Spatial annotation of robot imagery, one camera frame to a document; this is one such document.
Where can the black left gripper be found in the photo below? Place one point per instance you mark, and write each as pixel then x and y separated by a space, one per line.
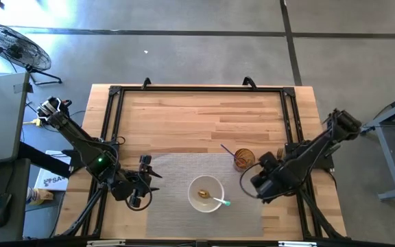
pixel 144 161

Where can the beige woven placemat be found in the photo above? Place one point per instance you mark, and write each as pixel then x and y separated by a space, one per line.
pixel 170 212

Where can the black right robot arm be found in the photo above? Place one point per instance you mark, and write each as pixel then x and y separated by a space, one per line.
pixel 314 151

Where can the silver aluminium extrusion bar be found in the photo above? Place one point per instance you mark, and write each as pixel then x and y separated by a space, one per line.
pixel 105 243
pixel 297 244

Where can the black computer mouse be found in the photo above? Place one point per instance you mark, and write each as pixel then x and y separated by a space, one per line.
pixel 0 209

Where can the small tan paper bag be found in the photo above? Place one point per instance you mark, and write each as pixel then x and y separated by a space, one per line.
pixel 43 197

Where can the black floor fan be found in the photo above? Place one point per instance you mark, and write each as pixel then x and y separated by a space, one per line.
pixel 12 44

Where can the purple straw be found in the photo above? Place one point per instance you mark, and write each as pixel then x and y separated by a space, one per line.
pixel 226 150

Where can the black aluminium table frame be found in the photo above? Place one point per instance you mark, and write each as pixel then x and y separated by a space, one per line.
pixel 201 88

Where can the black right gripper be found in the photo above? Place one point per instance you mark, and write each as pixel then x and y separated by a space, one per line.
pixel 269 182

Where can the yellow power plug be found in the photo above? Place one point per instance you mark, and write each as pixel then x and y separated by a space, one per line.
pixel 37 121

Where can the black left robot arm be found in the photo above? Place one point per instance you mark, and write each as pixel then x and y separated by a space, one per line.
pixel 87 151

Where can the dark grey desk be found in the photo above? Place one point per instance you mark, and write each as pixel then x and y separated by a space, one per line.
pixel 15 212

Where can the amber faceted plastic cup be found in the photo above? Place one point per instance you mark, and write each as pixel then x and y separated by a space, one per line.
pixel 247 159

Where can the white bowl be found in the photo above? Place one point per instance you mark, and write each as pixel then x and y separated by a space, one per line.
pixel 201 206

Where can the grey metal table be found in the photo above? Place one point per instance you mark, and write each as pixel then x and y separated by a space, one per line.
pixel 386 161

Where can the black diagonal bar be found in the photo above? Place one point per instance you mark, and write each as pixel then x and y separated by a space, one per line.
pixel 43 159

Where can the white printed cardboard box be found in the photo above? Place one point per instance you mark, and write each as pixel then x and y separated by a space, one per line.
pixel 51 178

